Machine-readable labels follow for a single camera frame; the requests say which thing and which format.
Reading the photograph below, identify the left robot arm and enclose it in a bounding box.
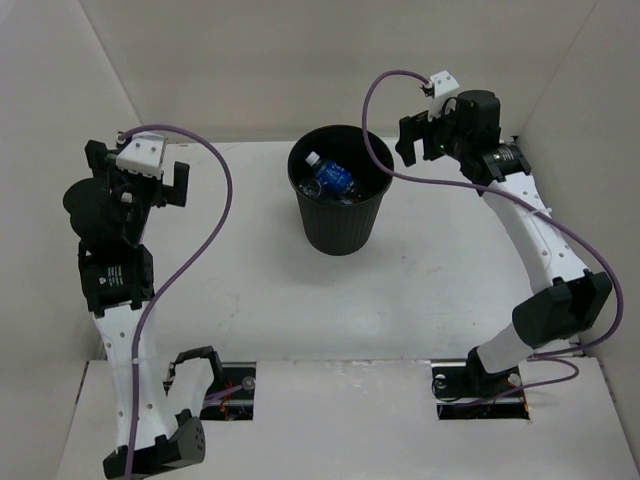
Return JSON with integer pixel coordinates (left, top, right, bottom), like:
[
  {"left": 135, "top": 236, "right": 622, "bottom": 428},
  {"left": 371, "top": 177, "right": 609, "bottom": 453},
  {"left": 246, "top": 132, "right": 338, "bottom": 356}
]
[{"left": 63, "top": 132, "right": 225, "bottom": 479}]

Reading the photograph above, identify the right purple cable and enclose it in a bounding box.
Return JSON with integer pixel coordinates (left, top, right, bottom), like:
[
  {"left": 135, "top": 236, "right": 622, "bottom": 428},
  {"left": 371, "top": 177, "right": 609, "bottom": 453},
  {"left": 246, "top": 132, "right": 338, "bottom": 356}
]
[{"left": 360, "top": 70, "right": 625, "bottom": 401}]

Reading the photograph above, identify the clear unlabelled plastic bottle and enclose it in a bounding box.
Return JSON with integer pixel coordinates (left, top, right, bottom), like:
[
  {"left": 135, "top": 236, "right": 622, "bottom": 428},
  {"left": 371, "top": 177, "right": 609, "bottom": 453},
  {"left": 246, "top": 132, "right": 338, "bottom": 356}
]
[{"left": 298, "top": 178, "right": 324, "bottom": 200}]

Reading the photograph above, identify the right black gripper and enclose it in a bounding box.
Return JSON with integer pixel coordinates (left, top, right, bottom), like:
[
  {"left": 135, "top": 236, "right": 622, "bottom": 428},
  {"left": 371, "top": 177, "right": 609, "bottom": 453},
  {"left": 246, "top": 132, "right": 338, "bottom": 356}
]
[{"left": 395, "top": 96, "right": 471, "bottom": 167}]

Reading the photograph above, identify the purple cable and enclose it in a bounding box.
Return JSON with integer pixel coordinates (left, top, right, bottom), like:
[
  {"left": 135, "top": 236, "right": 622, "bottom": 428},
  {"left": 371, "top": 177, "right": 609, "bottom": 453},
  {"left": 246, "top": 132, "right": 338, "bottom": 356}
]
[
  {"left": 360, "top": 70, "right": 625, "bottom": 401},
  {"left": 117, "top": 123, "right": 251, "bottom": 480}
]

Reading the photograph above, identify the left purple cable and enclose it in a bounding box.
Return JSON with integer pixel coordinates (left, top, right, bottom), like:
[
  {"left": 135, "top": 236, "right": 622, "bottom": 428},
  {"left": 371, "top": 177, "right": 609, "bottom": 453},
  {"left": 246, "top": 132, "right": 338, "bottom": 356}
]
[{"left": 117, "top": 123, "right": 251, "bottom": 480}]

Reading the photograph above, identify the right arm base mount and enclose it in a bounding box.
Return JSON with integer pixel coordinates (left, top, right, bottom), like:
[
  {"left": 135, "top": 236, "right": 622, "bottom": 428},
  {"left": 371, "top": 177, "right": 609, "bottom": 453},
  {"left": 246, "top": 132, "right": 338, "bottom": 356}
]
[{"left": 431, "top": 360, "right": 530, "bottom": 420}]

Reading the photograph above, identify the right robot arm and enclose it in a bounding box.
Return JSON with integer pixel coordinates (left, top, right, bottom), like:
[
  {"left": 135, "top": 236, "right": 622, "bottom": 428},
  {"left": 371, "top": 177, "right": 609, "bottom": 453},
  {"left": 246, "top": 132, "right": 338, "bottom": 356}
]
[{"left": 396, "top": 87, "right": 612, "bottom": 396}]

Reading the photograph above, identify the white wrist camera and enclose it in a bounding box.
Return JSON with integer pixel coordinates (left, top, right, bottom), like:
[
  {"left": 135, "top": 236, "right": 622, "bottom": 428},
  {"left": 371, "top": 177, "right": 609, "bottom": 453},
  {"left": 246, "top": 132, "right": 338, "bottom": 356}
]
[
  {"left": 115, "top": 132, "right": 167, "bottom": 180},
  {"left": 422, "top": 70, "right": 460, "bottom": 122}
]

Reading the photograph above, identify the blue label water bottle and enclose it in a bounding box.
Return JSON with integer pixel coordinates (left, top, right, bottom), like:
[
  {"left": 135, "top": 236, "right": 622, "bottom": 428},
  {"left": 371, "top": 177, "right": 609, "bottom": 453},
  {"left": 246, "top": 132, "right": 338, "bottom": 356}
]
[{"left": 305, "top": 152, "right": 362, "bottom": 198}]

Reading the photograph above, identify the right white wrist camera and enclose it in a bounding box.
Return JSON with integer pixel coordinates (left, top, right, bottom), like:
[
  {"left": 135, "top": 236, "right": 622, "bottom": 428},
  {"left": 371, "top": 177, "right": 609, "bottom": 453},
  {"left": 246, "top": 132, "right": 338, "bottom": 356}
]
[{"left": 422, "top": 70, "right": 460, "bottom": 122}]

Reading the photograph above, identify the black plastic waste bin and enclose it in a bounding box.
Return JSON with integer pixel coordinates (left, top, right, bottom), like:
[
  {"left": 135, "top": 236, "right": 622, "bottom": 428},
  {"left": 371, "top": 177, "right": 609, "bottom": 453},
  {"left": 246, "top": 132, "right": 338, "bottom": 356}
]
[{"left": 287, "top": 125, "right": 394, "bottom": 256}]

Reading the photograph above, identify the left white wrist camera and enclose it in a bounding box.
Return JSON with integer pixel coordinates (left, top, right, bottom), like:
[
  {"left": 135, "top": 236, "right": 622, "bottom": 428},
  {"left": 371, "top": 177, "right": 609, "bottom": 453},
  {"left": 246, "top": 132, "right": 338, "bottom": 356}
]
[{"left": 115, "top": 132, "right": 167, "bottom": 180}]

